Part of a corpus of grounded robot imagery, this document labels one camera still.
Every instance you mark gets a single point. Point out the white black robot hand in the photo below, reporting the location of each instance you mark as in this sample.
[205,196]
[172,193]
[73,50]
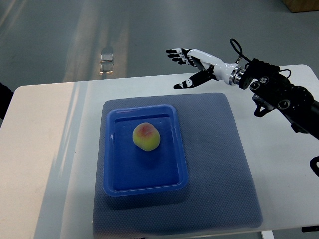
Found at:
[210,68]

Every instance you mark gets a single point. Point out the yellow-green red peach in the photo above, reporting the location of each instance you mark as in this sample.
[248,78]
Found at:
[146,136]

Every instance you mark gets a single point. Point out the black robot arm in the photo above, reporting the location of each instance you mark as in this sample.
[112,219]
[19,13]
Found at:
[272,90]

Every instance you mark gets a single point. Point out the upper metal floor plate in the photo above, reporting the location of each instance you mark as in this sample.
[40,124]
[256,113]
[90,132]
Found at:
[106,57]

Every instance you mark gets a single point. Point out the brown cardboard box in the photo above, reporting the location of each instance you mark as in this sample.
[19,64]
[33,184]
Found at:
[296,6]

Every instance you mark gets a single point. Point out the grey-blue textured mat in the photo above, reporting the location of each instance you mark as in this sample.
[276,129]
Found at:
[220,193]

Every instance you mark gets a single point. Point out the blue plastic tray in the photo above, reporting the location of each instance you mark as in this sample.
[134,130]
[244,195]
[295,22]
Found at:
[143,151]

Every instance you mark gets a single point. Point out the person in white shirt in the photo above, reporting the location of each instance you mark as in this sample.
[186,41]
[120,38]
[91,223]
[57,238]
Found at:
[5,98]

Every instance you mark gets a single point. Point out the black table leg bracket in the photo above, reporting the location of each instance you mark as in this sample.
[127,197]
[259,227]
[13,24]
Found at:
[310,229]

